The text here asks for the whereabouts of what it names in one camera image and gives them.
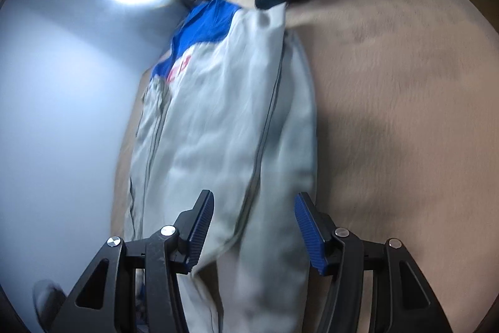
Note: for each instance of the white and blue jacket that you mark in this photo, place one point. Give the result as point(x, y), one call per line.
point(226, 122)

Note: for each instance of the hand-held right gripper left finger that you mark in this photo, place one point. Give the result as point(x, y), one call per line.
point(199, 227)

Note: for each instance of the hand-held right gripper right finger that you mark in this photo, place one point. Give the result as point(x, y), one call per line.
point(308, 227)

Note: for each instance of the grey blurred object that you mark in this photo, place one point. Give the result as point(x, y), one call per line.
point(48, 301)

